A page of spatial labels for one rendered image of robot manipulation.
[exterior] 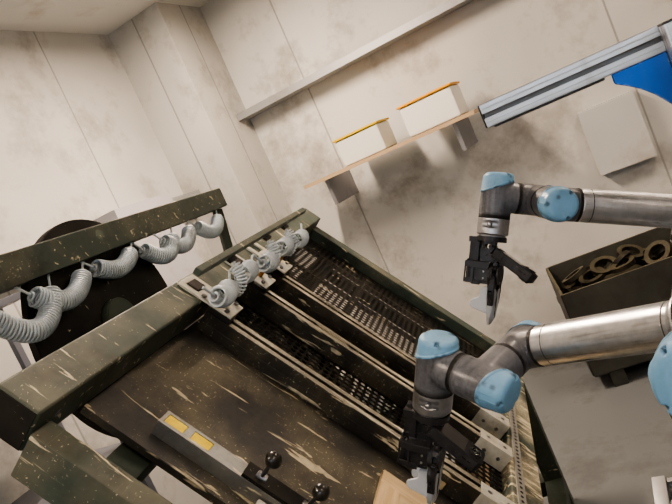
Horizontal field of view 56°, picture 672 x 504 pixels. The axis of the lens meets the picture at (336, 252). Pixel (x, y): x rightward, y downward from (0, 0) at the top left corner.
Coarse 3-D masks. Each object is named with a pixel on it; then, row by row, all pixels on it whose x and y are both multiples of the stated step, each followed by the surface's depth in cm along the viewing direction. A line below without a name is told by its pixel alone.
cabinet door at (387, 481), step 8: (384, 472) 175; (384, 480) 171; (392, 480) 173; (400, 480) 175; (384, 488) 168; (392, 488) 170; (400, 488) 172; (408, 488) 174; (376, 496) 164; (384, 496) 165; (392, 496) 167; (400, 496) 170; (408, 496) 171; (416, 496) 173; (424, 496) 175
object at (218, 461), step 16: (176, 416) 146; (160, 432) 142; (176, 432) 141; (192, 432) 144; (176, 448) 142; (192, 448) 141; (224, 448) 145; (208, 464) 141; (224, 464) 141; (240, 464) 143; (224, 480) 141; (240, 480) 140; (256, 496) 140
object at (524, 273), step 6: (498, 252) 151; (504, 252) 152; (498, 258) 151; (504, 258) 150; (510, 258) 150; (504, 264) 150; (510, 264) 150; (516, 264) 149; (522, 264) 152; (510, 270) 150; (516, 270) 149; (522, 270) 148; (528, 270) 148; (522, 276) 148; (528, 276) 148; (534, 276) 147; (528, 282) 148
